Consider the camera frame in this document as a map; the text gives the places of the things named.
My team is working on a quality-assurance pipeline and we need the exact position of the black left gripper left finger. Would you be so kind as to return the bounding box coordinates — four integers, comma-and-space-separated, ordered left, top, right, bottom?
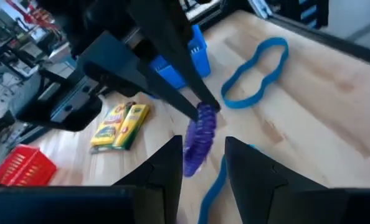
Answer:
0, 134, 184, 224

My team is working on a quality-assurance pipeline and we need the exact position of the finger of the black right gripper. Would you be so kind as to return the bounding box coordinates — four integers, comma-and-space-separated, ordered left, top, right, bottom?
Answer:
77, 30, 202, 122
128, 0, 221, 113

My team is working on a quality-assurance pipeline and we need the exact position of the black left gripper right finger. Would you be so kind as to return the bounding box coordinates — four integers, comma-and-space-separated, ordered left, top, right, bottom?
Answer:
224, 136, 370, 224

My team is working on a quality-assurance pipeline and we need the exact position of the blue plastic basket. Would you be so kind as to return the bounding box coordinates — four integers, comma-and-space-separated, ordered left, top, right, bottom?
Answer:
148, 24, 212, 91

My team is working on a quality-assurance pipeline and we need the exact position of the blue elastic band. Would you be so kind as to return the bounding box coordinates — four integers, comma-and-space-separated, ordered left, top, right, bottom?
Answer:
197, 144, 257, 224
220, 36, 290, 110

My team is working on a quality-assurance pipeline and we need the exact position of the purple coil keychain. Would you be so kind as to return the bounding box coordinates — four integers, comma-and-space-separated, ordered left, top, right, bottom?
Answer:
183, 101, 218, 178

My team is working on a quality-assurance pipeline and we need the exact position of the red plastic basket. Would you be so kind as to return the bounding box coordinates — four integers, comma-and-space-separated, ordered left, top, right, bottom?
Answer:
0, 144, 57, 187

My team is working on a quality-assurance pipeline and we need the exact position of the black aluminium rig frame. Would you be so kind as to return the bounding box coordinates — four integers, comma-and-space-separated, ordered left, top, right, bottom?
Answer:
264, 11, 370, 68

